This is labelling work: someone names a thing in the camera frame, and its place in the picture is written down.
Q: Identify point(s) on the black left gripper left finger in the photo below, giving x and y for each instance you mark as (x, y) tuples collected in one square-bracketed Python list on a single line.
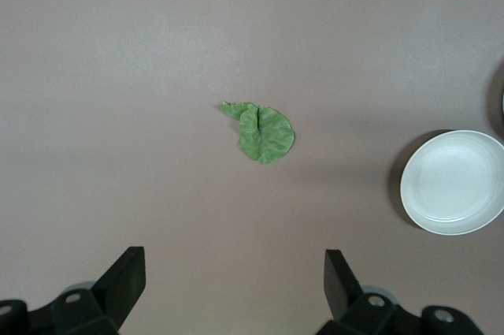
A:
[(118, 291)]

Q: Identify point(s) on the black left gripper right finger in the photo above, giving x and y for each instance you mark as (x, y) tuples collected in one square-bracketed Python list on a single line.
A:
[(346, 303)]

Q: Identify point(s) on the green lettuce leaf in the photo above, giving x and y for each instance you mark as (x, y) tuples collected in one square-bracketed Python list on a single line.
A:
[(264, 138)]

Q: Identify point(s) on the beige plate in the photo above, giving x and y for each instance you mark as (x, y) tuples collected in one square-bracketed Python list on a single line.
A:
[(453, 181)]

